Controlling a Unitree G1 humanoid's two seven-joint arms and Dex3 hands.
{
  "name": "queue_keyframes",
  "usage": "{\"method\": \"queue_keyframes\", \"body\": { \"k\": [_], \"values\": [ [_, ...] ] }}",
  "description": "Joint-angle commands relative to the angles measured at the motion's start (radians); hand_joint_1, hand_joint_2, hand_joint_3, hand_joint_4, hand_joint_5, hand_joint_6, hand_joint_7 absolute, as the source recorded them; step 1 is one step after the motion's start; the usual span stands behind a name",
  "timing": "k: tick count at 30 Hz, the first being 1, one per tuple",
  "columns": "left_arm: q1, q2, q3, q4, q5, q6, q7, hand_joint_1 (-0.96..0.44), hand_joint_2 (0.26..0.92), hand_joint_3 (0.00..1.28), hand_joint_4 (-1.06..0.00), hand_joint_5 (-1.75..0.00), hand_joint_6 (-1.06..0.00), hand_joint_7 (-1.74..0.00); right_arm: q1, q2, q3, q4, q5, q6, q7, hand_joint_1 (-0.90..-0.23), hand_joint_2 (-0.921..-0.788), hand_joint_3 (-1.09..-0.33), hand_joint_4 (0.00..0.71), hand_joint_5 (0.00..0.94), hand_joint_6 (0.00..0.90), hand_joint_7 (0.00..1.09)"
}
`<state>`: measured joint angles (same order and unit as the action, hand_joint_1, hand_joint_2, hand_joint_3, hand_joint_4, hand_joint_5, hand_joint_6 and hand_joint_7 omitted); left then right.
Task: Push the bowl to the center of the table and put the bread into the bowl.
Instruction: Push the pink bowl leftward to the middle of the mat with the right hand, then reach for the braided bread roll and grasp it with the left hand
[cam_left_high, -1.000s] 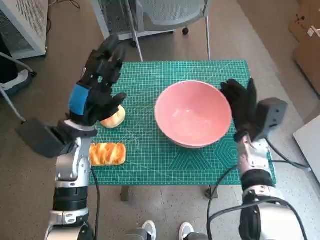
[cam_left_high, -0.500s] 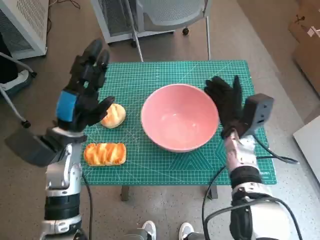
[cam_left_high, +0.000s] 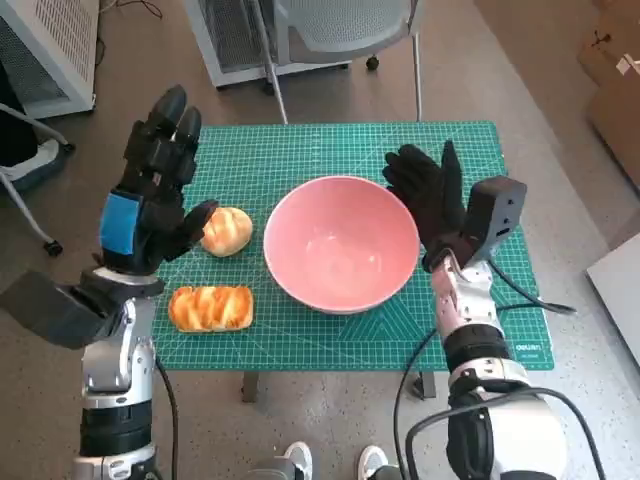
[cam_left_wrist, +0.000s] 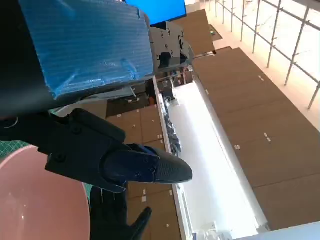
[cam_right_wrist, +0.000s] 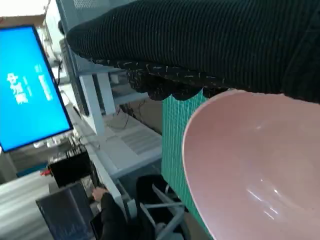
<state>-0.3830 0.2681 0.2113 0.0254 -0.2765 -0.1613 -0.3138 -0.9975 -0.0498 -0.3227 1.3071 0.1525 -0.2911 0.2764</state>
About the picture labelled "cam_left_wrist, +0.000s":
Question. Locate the long white partition shelf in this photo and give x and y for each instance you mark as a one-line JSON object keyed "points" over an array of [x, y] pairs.
{"points": [[205, 150]]}

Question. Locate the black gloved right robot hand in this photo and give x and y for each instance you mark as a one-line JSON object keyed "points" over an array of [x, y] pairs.
{"points": [[110, 220]]}

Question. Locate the white pipe scaffold frame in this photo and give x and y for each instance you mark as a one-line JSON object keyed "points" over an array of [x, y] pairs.
{"points": [[275, 50]]}

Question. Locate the green cutting mat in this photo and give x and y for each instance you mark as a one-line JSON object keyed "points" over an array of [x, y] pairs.
{"points": [[7, 147]]}

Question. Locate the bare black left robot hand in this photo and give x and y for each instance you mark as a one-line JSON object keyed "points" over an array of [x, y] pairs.
{"points": [[87, 50]]}

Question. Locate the pink bowl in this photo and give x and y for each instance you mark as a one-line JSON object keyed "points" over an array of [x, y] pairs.
{"points": [[37, 200]]}

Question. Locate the blue monitor screen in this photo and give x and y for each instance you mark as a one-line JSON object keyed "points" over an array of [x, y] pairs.
{"points": [[162, 10]]}

